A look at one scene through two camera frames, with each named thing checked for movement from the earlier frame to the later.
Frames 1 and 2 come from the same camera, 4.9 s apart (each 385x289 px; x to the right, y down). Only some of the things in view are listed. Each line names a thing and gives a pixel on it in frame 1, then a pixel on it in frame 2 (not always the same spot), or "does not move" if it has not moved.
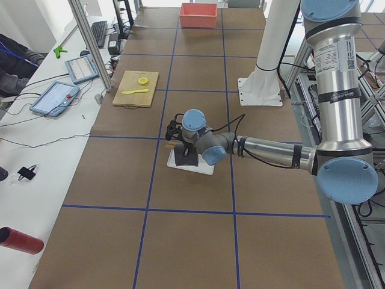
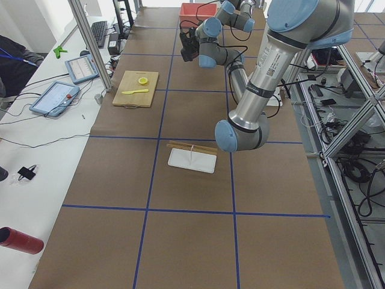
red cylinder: x=20 y=241 does not move
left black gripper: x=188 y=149 -> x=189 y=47
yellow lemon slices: x=142 y=80 does not move
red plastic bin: x=198 y=15 does not move
